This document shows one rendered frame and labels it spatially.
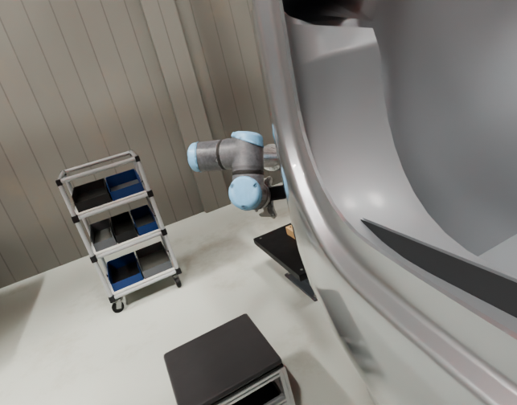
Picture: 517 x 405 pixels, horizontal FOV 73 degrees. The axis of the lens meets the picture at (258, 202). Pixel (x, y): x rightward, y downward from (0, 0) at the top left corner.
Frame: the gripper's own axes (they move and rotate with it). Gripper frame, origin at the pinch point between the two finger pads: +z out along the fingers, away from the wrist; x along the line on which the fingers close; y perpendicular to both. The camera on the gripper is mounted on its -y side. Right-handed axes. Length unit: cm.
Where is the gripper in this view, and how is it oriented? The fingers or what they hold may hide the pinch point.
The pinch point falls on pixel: (274, 197)
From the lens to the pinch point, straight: 130.4
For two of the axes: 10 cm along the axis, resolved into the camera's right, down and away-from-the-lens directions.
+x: 1.1, 9.9, -0.5
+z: 2.2, 0.2, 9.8
